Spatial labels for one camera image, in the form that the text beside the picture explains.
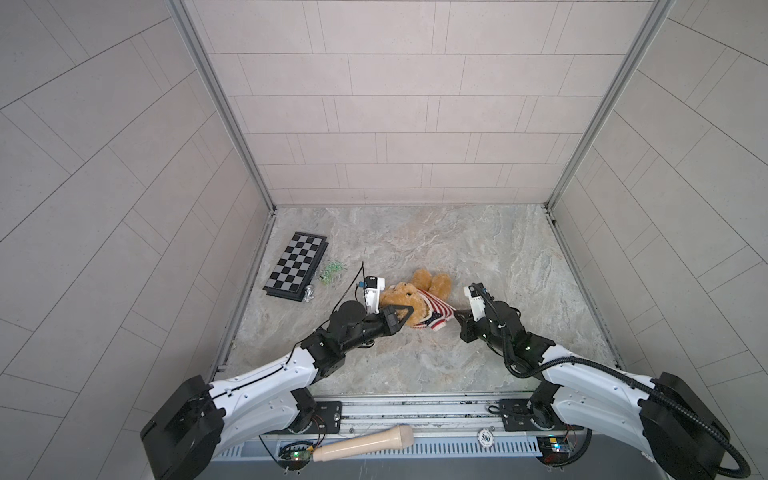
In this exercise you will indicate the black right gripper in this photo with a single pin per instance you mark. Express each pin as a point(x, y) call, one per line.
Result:
point(466, 324)

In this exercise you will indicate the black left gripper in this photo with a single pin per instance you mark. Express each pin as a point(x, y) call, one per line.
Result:
point(382, 322)

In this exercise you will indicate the knitted american flag sweater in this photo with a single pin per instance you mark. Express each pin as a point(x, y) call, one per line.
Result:
point(439, 313)

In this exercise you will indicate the tan plush teddy bear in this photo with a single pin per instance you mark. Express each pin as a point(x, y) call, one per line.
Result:
point(406, 293)

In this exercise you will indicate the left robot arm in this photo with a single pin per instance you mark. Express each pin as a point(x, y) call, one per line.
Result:
point(201, 419)

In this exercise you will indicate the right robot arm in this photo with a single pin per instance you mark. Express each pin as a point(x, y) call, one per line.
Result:
point(662, 416)

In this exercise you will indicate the clear bag of green bricks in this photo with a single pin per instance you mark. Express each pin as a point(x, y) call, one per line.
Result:
point(331, 272)

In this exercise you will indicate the silver foil wrapped item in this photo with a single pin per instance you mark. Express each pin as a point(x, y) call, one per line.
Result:
point(309, 293)

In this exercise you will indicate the folded black white chessboard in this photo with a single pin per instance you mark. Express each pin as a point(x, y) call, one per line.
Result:
point(296, 266)

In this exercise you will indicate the right green circuit board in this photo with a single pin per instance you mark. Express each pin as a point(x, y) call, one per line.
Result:
point(554, 449)

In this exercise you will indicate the green circuit board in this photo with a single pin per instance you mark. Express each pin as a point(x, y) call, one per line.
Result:
point(295, 456)
point(554, 449)

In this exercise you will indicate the left green circuit board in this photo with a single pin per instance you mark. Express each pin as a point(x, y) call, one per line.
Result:
point(295, 456)

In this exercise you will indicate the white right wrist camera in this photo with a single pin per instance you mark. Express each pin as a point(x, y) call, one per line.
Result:
point(479, 300)

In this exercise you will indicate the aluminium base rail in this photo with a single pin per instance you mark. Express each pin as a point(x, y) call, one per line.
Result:
point(444, 426)

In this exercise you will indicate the beige cylindrical handle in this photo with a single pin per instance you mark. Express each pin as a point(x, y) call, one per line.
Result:
point(396, 438)

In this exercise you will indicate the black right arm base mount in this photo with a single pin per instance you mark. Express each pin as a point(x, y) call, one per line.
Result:
point(528, 411)

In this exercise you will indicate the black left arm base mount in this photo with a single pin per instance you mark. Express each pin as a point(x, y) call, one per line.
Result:
point(318, 414)

